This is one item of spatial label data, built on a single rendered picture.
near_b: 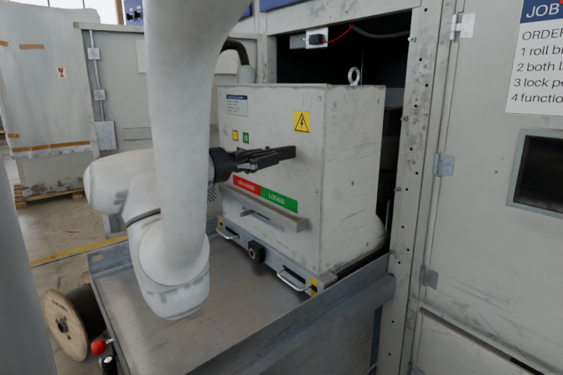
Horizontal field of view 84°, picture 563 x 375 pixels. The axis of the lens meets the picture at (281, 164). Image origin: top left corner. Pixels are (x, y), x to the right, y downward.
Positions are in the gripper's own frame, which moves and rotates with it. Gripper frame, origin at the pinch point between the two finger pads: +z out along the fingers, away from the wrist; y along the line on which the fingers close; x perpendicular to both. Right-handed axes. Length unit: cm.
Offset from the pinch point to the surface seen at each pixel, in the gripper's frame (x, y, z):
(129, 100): 11, -63, -17
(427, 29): 28.7, 18.3, 28.7
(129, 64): 23, -63, -16
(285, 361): -39.4, 17.0, -13.5
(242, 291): -38.4, -6.5, -8.9
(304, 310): -33.4, 13.8, -5.1
